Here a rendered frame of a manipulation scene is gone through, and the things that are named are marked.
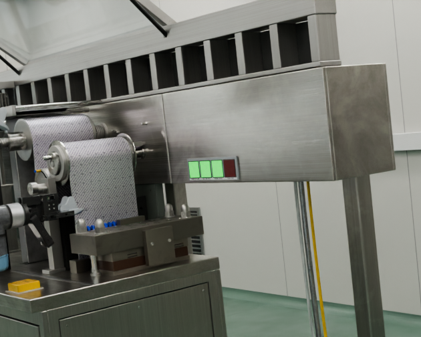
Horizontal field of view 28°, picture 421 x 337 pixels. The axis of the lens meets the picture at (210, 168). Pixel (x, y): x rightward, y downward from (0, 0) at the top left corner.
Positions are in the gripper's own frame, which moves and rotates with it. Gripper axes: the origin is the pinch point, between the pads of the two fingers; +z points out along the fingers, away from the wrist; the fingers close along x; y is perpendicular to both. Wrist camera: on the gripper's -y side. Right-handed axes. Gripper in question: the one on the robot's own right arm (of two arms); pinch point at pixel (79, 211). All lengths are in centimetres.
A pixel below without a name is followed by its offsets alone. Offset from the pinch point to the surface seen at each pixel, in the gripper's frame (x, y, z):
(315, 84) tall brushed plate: -81, 31, 30
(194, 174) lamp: -23.7, 8.0, 29.2
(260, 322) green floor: 180, -109, 218
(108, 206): -0.3, 0.0, 10.6
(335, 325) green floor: 130, -109, 236
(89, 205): -0.2, 1.4, 3.8
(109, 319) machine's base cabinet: -25.6, -30.1, -8.1
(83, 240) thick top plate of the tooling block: -12.9, -7.5, -6.6
